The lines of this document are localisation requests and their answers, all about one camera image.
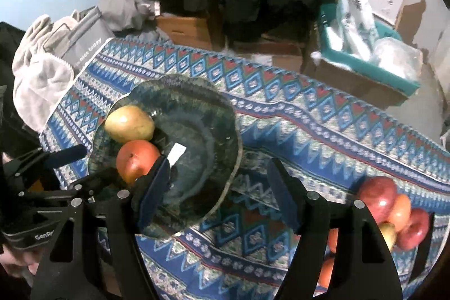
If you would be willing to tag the dark cloth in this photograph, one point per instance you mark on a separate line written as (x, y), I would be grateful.
(8, 57)

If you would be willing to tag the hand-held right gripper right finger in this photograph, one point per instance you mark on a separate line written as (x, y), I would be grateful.
(284, 200)

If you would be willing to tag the white fleece towel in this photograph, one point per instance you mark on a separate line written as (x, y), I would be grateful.
(38, 82)

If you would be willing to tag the blue patterned tablecloth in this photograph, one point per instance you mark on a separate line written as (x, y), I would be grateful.
(316, 131)

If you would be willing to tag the dark green glass bowl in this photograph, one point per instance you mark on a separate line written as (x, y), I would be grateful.
(197, 131)

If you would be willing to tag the grey tote bag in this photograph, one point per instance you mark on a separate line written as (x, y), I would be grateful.
(84, 40)

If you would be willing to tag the clear plastic bag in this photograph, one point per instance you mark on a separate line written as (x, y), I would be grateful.
(399, 57)

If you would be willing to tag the small orange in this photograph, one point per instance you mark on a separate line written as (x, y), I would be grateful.
(333, 239)
(400, 212)
(327, 272)

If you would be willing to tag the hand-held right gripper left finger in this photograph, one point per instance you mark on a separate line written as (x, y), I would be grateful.
(156, 196)

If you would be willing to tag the teal plastic bin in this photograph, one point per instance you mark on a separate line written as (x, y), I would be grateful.
(351, 59)

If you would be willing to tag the red apple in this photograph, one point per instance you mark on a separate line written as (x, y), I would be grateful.
(376, 196)
(416, 228)

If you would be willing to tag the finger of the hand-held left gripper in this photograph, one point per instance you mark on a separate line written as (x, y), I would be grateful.
(100, 180)
(66, 155)

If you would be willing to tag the crumpled grey jacket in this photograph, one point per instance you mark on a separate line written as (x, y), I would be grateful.
(123, 8)

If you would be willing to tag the large orange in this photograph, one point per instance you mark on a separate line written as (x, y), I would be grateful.
(135, 159)

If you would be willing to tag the yellow apple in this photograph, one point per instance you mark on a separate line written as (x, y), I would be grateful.
(130, 124)
(387, 235)

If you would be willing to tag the person's left hand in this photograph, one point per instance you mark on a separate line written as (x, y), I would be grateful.
(19, 265)

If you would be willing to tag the cardboard box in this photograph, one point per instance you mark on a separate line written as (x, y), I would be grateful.
(186, 29)
(351, 82)
(274, 54)

